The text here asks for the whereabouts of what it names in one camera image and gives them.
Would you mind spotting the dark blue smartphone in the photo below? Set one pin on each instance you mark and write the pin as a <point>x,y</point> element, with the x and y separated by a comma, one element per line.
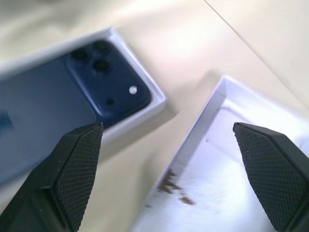
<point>48,108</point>

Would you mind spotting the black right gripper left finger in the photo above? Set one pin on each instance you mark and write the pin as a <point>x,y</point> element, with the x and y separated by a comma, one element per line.
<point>60,183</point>

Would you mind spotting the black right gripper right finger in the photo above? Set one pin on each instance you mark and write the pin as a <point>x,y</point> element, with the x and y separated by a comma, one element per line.
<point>272,174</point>

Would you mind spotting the white deep open box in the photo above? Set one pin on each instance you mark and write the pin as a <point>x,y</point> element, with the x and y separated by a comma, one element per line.
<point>217,169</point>

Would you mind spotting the white tray with phone film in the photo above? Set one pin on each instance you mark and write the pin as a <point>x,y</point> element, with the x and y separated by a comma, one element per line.
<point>140,116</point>

